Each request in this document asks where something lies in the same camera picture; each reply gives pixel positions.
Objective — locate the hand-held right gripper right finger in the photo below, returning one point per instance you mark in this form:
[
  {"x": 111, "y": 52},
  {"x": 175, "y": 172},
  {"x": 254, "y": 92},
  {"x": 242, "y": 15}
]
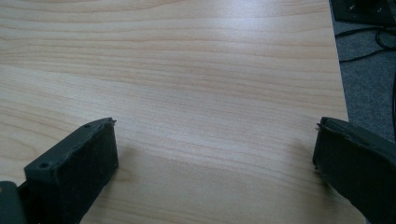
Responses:
[{"x": 358, "y": 168}]

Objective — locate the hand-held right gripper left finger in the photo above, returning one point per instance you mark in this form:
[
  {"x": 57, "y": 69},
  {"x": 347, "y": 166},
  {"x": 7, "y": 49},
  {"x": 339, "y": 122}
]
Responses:
[{"x": 71, "y": 174}]

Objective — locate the black stand base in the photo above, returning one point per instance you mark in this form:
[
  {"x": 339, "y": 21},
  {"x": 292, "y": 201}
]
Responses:
[{"x": 362, "y": 11}]

